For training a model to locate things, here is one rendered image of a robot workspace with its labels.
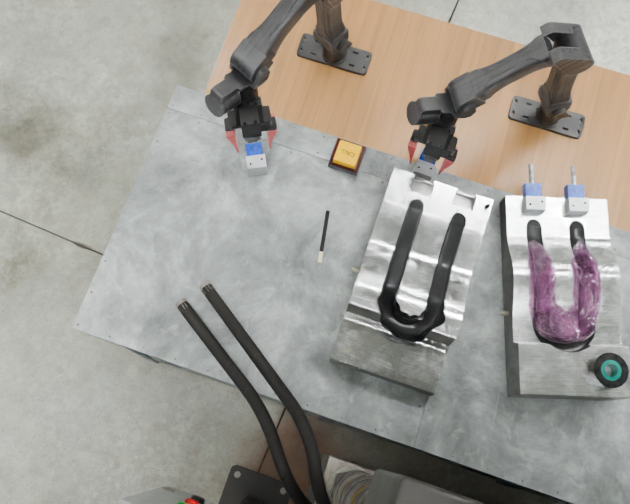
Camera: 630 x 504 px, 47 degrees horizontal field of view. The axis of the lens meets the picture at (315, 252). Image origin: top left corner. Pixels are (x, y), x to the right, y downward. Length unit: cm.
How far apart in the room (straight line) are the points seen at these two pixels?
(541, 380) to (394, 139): 72
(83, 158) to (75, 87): 30
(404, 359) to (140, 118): 159
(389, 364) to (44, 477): 140
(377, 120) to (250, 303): 60
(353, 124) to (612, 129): 70
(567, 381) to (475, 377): 22
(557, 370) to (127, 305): 104
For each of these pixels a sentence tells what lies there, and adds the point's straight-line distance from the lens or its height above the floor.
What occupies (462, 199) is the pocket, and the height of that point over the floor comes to 86.
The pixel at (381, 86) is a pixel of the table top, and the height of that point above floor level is 80.
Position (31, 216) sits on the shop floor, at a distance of 289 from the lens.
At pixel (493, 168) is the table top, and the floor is 80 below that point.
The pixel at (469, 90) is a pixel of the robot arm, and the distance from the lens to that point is 172.
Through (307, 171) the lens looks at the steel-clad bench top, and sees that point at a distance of 192.
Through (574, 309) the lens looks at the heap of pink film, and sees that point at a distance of 185.
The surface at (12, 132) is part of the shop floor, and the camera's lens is 304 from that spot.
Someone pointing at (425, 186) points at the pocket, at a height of 86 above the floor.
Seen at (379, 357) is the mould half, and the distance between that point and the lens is 176.
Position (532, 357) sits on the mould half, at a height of 91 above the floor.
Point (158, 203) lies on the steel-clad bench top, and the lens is 193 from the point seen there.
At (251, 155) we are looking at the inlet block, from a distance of 190.
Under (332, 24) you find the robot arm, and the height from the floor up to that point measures 103.
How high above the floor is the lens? 259
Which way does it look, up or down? 75 degrees down
